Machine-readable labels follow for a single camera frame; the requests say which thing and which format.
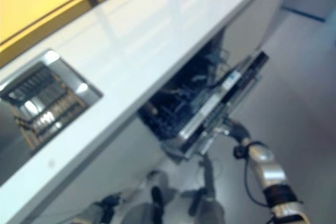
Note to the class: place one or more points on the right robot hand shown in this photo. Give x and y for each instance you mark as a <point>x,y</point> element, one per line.
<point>233,128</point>

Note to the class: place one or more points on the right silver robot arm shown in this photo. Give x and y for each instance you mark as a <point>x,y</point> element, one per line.
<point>270,176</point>

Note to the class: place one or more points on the dishwasher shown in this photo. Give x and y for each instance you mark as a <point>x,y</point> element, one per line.
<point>215,108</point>

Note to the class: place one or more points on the roll-up steel drying rack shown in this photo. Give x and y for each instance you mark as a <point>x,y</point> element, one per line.
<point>44,108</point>

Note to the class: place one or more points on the dark window frame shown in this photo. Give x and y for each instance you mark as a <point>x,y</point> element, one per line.
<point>65,3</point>

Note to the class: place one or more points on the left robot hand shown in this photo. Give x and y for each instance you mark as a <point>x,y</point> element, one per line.
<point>107,203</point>

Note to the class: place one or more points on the stainless steel sink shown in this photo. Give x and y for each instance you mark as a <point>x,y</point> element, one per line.
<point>39,98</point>

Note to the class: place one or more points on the white kitchen cabinet front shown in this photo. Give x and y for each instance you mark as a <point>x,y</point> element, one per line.
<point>78,182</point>

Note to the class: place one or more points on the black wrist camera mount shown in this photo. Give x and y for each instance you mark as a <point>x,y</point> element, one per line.
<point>240,151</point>

